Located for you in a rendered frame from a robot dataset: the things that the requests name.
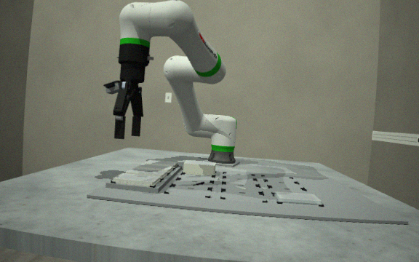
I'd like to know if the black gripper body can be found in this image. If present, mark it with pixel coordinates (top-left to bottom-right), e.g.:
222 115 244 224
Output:
120 63 145 95

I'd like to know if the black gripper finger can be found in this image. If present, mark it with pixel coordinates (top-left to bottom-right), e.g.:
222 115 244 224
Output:
130 87 143 136
113 82 137 139

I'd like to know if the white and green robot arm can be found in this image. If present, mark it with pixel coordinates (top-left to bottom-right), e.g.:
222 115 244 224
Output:
117 0 237 164

